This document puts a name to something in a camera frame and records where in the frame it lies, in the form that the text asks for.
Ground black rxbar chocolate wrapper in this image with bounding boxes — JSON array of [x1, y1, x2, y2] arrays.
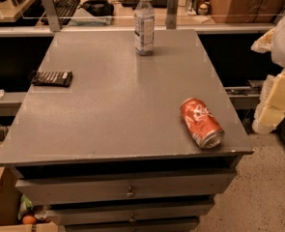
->
[[30, 72, 73, 87]]

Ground red coke can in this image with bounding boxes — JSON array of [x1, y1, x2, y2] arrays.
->
[[180, 98, 224, 149]]

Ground grey drawer cabinet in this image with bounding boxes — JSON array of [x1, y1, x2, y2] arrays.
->
[[0, 28, 255, 232]]

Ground clear plastic water bottle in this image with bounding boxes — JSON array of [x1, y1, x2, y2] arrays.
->
[[134, 0, 155, 55]]

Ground middle grey drawer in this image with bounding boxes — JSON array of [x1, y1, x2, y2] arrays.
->
[[47, 199, 214, 225]]

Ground grey drawer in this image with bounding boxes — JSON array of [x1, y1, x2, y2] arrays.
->
[[16, 169, 237, 205], [47, 199, 214, 225], [65, 217, 199, 232]]

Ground black headphones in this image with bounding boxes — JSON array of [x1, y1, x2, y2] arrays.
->
[[81, 0, 114, 16]]

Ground small jar on desk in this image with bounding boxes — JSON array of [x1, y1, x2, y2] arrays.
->
[[198, 3, 209, 15]]

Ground bottom grey drawer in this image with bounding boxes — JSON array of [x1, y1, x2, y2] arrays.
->
[[65, 217, 199, 232]]

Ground black computer keyboard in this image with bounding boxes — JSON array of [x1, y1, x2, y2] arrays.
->
[[41, 0, 80, 26]]

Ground cardboard box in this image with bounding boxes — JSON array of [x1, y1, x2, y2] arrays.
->
[[211, 0, 285, 23]]

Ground top grey drawer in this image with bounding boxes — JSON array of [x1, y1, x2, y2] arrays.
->
[[16, 169, 237, 205]]

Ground green snack bag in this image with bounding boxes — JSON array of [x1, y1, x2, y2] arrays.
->
[[17, 195, 33, 219]]

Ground orange fruit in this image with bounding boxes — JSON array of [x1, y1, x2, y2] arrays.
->
[[21, 215, 38, 224]]

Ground right metal bracket post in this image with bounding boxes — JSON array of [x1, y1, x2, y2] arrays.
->
[[165, 0, 179, 29]]

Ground metal bracket post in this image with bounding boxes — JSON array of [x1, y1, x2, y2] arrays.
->
[[42, 0, 61, 32], [165, 0, 179, 29]]

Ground left metal bracket post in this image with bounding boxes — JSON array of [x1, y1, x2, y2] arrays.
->
[[42, 0, 61, 32]]

